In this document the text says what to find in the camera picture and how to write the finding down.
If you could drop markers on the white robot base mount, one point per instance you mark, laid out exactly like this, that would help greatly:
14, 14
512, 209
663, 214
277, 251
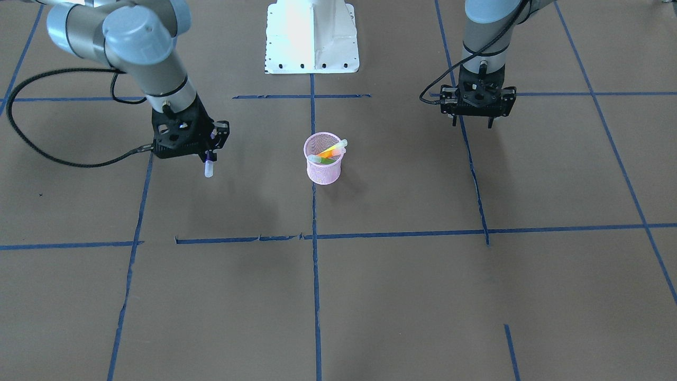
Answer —
308, 37

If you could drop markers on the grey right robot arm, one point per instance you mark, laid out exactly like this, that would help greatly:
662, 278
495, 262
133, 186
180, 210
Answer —
139, 38

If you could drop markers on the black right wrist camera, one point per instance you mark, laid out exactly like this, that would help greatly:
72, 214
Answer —
167, 137

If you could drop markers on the yellow marker pen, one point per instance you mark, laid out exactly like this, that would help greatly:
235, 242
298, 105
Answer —
342, 143

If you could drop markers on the green marker pen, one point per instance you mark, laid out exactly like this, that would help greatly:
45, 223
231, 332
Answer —
316, 159

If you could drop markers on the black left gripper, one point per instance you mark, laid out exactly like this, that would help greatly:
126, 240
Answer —
508, 97

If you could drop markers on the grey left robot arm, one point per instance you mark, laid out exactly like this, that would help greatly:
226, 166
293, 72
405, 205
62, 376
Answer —
487, 36

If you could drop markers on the pink mesh pen holder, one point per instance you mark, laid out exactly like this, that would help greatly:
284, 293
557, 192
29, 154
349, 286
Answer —
315, 144

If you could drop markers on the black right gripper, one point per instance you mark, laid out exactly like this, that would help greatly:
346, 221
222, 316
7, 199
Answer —
220, 133

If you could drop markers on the purple marker pen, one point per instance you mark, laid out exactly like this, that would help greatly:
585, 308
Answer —
209, 163

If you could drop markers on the orange marker pen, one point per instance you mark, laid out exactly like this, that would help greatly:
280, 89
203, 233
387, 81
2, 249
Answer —
328, 154

